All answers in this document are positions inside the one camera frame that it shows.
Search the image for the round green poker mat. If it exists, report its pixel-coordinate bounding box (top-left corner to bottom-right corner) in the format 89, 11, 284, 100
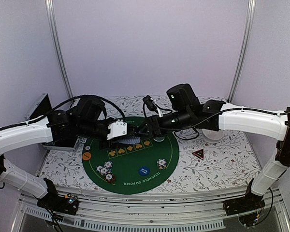
82, 134, 179, 195

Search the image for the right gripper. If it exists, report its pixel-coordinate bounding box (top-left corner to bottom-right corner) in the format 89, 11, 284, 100
133, 108, 193, 139

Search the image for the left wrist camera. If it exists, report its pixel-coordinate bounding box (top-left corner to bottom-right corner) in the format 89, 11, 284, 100
106, 121, 128, 140

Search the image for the right aluminium frame post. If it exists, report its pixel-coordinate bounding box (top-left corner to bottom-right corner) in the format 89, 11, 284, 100
227, 0, 256, 103

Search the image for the front aluminium rail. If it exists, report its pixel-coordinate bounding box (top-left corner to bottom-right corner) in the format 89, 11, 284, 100
11, 186, 290, 232

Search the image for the aluminium frame post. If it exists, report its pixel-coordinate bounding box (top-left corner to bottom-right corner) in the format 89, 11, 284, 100
45, 0, 73, 98
227, 0, 256, 103

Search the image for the orange big blind button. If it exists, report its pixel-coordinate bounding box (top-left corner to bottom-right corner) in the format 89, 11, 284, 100
82, 152, 92, 161

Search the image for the aluminium poker set case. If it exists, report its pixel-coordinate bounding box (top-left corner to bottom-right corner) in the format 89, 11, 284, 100
25, 93, 87, 152

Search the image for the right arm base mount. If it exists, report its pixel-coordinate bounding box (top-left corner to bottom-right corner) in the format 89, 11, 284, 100
223, 193, 265, 227

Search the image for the white bowl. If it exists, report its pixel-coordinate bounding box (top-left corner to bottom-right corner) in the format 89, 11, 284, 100
202, 129, 224, 143

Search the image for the clear dealer button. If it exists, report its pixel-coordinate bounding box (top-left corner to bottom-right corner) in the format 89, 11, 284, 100
153, 136, 165, 143

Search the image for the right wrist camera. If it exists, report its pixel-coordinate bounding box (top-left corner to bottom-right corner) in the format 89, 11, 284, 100
143, 95, 163, 117

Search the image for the black red triangle token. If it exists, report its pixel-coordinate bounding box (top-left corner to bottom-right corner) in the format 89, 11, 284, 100
192, 149, 204, 160

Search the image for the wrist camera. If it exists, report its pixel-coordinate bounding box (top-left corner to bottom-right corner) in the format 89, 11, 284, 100
143, 95, 163, 117
106, 121, 128, 140

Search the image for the left aluminium frame post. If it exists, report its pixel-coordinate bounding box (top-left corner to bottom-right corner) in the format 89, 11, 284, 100
45, 0, 73, 98

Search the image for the blue small blind button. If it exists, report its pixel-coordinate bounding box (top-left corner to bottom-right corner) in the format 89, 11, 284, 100
138, 166, 150, 176

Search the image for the poker chip stack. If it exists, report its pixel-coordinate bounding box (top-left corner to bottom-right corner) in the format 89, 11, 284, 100
157, 159, 167, 170
96, 160, 113, 176

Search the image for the blue-backed card deck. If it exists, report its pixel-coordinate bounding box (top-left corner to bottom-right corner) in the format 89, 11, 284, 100
116, 136, 141, 145

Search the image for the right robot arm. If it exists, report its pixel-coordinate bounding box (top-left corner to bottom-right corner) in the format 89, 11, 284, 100
143, 84, 290, 212

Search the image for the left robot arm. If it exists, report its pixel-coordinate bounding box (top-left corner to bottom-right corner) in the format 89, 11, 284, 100
0, 95, 109, 210

